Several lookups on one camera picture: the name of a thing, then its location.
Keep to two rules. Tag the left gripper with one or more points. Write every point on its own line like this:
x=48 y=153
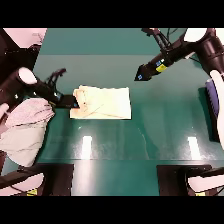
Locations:
x=66 y=101

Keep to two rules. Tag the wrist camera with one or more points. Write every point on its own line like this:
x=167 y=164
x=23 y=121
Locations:
x=156 y=36
x=55 y=77

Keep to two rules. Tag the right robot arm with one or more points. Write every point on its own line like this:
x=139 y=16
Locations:
x=200 y=45

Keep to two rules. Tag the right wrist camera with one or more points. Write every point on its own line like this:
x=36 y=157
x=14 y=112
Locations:
x=156 y=36

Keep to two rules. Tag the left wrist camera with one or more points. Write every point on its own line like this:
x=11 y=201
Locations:
x=55 y=77

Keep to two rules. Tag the light grey garment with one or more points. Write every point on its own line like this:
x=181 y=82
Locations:
x=23 y=143

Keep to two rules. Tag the pink-grey garment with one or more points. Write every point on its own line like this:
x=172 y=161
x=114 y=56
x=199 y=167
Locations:
x=31 y=111

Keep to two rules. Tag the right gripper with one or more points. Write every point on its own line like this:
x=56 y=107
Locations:
x=144 y=73

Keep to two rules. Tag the cream shirt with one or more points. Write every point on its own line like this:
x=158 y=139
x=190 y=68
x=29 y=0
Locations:
x=105 y=103

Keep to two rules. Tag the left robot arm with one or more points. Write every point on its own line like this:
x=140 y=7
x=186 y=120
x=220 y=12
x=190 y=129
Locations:
x=20 y=83

